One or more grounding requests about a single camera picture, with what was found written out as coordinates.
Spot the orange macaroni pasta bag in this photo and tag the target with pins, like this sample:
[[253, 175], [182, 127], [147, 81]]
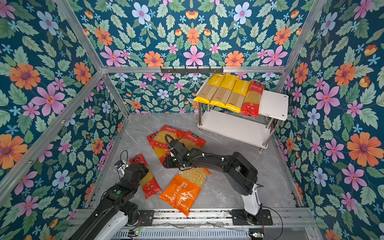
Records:
[[184, 189]]

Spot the yellow spaghetti bag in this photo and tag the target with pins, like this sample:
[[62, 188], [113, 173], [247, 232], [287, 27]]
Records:
[[207, 92], [224, 91], [237, 96]]

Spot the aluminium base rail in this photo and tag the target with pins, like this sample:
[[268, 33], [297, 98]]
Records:
[[213, 224]]

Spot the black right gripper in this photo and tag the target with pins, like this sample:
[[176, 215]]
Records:
[[169, 164]]

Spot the red spaghetti bag front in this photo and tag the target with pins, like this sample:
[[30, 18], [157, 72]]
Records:
[[252, 100]]

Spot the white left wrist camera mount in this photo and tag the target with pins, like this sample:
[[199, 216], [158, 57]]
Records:
[[121, 166]]

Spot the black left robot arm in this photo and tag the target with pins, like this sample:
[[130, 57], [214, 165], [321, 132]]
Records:
[[115, 209]]

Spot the black hook rail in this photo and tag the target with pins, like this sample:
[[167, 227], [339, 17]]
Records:
[[190, 70]]

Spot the white two-tier shelf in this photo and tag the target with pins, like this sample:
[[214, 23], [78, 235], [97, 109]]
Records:
[[254, 131]]

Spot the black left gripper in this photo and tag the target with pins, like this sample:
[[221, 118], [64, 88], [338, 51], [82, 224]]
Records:
[[144, 170]]

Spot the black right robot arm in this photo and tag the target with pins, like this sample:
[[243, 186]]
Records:
[[240, 173]]

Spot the red spaghetti bag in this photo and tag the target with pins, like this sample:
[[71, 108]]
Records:
[[149, 184], [161, 153], [252, 100]]

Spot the red fusilli pasta bag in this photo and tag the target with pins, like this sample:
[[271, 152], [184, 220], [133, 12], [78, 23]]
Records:
[[166, 135]]

